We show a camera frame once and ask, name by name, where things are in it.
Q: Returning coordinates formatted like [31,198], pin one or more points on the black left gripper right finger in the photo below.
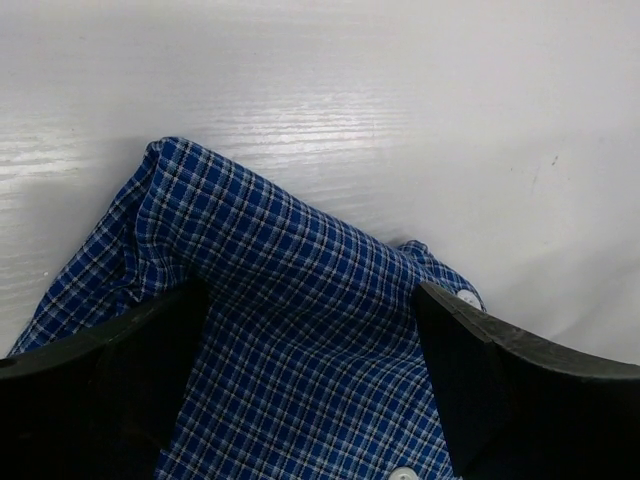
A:
[514,405]

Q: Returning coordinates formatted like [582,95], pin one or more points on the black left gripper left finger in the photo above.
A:
[102,403]

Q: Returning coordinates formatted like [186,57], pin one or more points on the blue plaid long sleeve shirt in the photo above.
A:
[310,364]

